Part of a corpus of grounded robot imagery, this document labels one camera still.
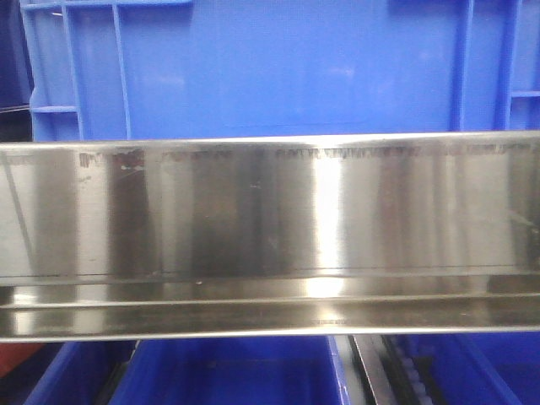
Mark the blue shelf box upper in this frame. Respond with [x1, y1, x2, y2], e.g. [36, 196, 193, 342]
[20, 1, 539, 141]

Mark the blue shelf box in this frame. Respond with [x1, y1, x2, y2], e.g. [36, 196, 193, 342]
[110, 336, 351, 404]
[391, 332, 539, 404]
[24, 341, 136, 404]
[20, 1, 539, 141]

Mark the metal shelf divider strut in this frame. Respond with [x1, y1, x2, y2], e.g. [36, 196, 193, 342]
[349, 334, 398, 405]

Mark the stainless steel shelf rail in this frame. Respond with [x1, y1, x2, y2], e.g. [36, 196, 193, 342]
[1, 131, 539, 343]

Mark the blue shelf box lower left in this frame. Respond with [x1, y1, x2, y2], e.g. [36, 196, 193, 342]
[24, 341, 136, 404]

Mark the blue shelf box lower middle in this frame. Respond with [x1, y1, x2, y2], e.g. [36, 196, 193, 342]
[110, 336, 351, 404]

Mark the blue shelf box lower right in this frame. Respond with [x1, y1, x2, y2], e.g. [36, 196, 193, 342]
[391, 332, 539, 404]

